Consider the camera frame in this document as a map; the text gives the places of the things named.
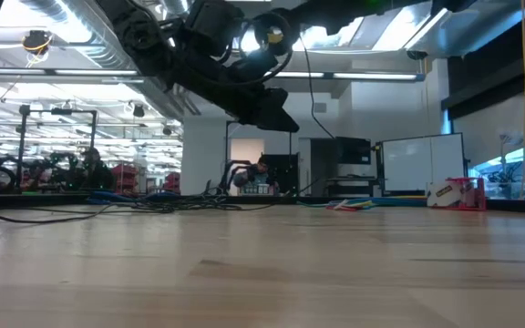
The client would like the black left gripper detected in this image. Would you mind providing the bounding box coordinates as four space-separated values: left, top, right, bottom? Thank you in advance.
161 0 301 134

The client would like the black round cord spool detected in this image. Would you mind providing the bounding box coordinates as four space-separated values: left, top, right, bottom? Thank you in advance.
252 11 301 58

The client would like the long thin black cord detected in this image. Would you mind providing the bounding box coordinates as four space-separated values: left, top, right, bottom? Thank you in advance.
0 38 336 224

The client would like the person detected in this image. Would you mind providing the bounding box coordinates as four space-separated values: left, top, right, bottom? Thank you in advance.
233 155 280 196
79 148 116 191

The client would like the black monitor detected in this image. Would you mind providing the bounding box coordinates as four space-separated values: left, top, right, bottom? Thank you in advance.
335 136 373 166

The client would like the red tool cabinet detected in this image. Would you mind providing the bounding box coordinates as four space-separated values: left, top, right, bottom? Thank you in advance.
164 171 182 191
112 163 141 197

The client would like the bundle of coloured tubes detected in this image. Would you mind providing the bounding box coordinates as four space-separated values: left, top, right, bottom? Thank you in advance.
348 193 427 210

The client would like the whiteboard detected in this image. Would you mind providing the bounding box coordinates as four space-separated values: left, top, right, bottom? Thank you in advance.
382 132 467 193

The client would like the long ceiling light bar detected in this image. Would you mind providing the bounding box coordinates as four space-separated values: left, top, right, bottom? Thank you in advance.
0 67 427 84

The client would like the red tape dispenser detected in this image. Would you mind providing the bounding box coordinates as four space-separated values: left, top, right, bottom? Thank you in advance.
444 177 488 212

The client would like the black robot station frame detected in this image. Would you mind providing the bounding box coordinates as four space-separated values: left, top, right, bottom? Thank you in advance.
15 104 99 195
223 118 293 198

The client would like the yellow hanging cable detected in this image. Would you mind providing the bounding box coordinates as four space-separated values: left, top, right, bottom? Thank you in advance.
519 0 525 200

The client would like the black ceiling cord reel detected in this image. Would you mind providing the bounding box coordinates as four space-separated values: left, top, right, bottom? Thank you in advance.
21 29 55 65

